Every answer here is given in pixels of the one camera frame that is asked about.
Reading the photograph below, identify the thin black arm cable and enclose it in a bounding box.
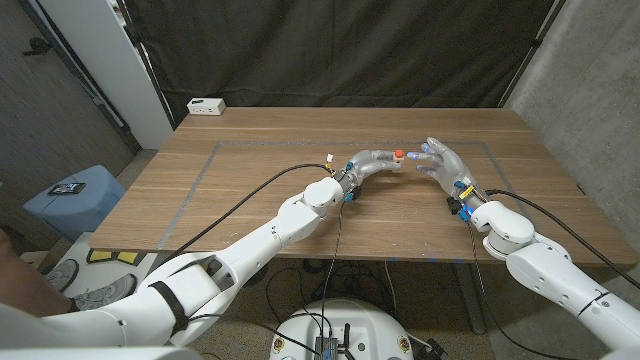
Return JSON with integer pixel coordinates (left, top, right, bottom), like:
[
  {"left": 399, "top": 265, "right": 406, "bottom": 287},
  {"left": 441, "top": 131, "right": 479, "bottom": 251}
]
[
  {"left": 189, "top": 199, "right": 346, "bottom": 359},
  {"left": 464, "top": 222, "right": 576, "bottom": 360}
]

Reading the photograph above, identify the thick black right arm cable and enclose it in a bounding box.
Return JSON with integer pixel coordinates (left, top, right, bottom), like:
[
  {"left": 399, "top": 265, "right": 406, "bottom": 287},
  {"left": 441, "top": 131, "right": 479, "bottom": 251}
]
[{"left": 485, "top": 189, "right": 640, "bottom": 291}]

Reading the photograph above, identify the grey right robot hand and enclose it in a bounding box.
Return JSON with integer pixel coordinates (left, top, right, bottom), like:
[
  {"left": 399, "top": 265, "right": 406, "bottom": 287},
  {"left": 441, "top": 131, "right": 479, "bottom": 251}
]
[{"left": 406, "top": 136, "right": 490, "bottom": 214}]

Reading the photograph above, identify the black curtain backdrop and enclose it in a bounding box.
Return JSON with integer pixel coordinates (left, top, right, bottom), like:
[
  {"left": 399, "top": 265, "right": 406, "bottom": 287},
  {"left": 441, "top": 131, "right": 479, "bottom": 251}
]
[{"left": 122, "top": 0, "right": 559, "bottom": 126}]

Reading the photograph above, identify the black phone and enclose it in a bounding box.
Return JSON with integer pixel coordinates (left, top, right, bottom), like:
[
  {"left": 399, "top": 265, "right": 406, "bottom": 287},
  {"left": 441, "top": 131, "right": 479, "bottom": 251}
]
[{"left": 47, "top": 182, "right": 87, "bottom": 196}]

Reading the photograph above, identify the wooden table panel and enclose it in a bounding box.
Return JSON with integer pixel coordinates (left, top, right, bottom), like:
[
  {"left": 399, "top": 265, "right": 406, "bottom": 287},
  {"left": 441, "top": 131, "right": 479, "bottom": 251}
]
[{"left": 157, "top": 139, "right": 559, "bottom": 264}]

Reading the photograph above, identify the white floor platform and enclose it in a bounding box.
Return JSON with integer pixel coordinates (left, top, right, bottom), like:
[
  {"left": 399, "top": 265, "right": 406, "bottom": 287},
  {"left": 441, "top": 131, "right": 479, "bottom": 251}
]
[{"left": 49, "top": 232, "right": 166, "bottom": 301}]

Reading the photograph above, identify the grey table leg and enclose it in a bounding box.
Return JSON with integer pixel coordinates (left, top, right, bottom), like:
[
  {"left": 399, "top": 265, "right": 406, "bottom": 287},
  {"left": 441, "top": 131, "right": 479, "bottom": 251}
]
[{"left": 452, "top": 262, "right": 487, "bottom": 335}]

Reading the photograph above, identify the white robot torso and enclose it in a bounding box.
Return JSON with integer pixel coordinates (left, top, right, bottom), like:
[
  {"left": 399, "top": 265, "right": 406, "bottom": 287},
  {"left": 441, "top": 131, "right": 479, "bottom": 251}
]
[{"left": 269, "top": 298, "right": 415, "bottom": 360}]

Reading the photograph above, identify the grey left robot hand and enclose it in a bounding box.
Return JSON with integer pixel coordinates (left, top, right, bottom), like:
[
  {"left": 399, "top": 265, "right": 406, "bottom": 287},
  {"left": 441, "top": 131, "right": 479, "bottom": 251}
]
[{"left": 333, "top": 148, "right": 404, "bottom": 199}]

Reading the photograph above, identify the black floor cable bundle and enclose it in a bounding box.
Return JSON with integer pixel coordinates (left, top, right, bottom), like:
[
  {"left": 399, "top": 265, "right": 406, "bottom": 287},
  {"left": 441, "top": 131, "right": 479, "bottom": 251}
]
[{"left": 264, "top": 257, "right": 401, "bottom": 326}]

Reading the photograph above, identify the yellow and black floor pad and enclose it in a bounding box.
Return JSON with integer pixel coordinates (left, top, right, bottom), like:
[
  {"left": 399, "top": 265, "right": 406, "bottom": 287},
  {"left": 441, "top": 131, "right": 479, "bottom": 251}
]
[{"left": 87, "top": 248, "right": 146, "bottom": 265}]

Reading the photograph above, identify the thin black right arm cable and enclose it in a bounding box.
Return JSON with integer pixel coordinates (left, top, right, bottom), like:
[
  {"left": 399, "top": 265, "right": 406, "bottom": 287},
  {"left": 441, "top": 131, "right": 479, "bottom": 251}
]
[{"left": 464, "top": 222, "right": 576, "bottom": 360}]

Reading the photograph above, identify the person's bare leg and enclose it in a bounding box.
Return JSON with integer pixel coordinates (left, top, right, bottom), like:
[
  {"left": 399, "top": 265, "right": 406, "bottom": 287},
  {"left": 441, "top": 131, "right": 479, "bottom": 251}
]
[{"left": 0, "top": 229, "right": 74, "bottom": 319}]

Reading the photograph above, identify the white pillar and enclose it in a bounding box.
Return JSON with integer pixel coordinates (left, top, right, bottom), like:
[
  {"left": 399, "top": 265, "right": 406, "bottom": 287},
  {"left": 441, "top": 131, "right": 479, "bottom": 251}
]
[{"left": 37, "top": 0, "right": 174, "bottom": 150}]

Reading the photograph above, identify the grey sneaker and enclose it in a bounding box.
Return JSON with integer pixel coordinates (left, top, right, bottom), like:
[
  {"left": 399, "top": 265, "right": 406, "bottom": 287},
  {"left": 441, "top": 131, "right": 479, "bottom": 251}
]
[
  {"left": 43, "top": 258, "right": 80, "bottom": 294},
  {"left": 69, "top": 273, "right": 138, "bottom": 312}
]

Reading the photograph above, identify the white power strip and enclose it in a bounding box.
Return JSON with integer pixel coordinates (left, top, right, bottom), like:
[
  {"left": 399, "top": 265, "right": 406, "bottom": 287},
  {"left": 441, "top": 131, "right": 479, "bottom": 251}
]
[{"left": 186, "top": 97, "right": 227, "bottom": 116}]

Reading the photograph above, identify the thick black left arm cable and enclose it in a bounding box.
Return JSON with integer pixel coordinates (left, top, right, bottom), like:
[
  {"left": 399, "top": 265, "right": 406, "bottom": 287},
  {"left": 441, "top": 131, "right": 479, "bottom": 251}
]
[{"left": 159, "top": 163, "right": 335, "bottom": 269}]

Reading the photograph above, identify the blue stool with phone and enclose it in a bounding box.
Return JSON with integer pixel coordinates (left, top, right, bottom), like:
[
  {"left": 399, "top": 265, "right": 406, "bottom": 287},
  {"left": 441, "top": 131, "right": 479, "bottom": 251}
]
[{"left": 22, "top": 164, "right": 126, "bottom": 244}]

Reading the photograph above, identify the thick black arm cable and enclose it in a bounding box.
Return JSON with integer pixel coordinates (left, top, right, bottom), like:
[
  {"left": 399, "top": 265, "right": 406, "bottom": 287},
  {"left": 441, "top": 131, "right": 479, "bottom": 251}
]
[
  {"left": 159, "top": 163, "right": 335, "bottom": 269},
  {"left": 485, "top": 189, "right": 640, "bottom": 291}
]

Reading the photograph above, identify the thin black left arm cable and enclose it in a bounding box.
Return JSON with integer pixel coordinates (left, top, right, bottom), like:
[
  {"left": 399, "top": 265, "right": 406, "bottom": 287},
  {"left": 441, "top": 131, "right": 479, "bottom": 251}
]
[{"left": 189, "top": 199, "right": 346, "bottom": 359}]

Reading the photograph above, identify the black backdrop frame pole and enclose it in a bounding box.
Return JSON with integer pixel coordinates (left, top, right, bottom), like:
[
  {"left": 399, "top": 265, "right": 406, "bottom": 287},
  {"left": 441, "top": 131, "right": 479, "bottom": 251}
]
[
  {"left": 117, "top": 0, "right": 176, "bottom": 131},
  {"left": 499, "top": 0, "right": 569, "bottom": 109}
]

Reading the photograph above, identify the black door handle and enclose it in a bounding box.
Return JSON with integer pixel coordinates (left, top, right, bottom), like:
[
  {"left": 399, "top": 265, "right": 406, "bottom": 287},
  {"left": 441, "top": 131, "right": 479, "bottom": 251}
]
[{"left": 21, "top": 37, "right": 54, "bottom": 56}]

